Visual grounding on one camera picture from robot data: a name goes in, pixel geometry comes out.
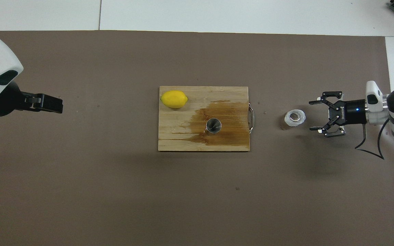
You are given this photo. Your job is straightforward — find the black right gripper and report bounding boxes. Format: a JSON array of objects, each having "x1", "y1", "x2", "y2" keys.
[{"x1": 309, "y1": 91, "x2": 367, "y2": 138}]

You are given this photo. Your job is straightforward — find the yellow lemon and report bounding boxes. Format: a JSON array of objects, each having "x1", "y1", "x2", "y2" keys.
[{"x1": 160, "y1": 90, "x2": 188, "y2": 109}]

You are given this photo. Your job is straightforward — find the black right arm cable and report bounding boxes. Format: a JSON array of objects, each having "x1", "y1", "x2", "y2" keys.
[{"x1": 354, "y1": 118, "x2": 391, "y2": 160}]

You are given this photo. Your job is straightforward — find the brown paper table mat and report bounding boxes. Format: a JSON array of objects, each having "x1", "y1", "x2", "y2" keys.
[{"x1": 0, "y1": 30, "x2": 394, "y2": 246}]

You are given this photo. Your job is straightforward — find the steel double jigger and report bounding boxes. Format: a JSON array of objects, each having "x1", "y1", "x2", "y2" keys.
[{"x1": 206, "y1": 118, "x2": 222, "y2": 134}]

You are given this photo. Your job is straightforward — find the wooden cutting board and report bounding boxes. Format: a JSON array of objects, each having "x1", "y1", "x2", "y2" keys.
[{"x1": 158, "y1": 86, "x2": 255, "y2": 152}]

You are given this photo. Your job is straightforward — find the small clear plastic cup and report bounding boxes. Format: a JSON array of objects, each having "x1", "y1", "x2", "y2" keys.
[{"x1": 280, "y1": 109, "x2": 306, "y2": 131}]

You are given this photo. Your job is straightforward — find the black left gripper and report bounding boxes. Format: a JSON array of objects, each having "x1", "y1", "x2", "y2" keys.
[{"x1": 0, "y1": 81, "x2": 64, "y2": 117}]

